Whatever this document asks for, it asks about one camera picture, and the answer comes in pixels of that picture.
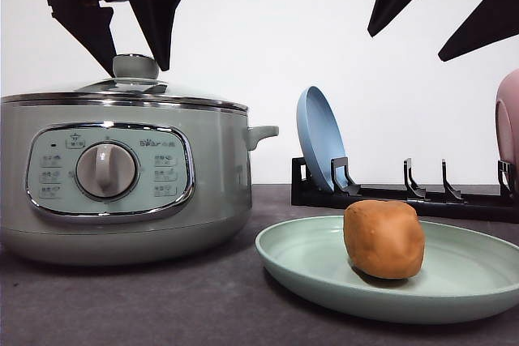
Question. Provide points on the glass steamer lid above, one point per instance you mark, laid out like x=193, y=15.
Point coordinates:
x=135, y=80

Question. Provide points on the brown potato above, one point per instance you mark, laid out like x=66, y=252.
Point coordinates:
x=384, y=239

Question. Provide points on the green plate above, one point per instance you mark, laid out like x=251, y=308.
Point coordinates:
x=464, y=272

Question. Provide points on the pink plate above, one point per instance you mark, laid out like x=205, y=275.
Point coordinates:
x=507, y=124

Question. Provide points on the green electric steamer pot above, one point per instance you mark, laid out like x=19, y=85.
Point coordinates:
x=92, y=177

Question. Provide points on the blue plate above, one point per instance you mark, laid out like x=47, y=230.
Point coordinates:
x=320, y=135

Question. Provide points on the black plate rack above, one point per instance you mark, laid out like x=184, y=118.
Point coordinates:
x=500, y=207

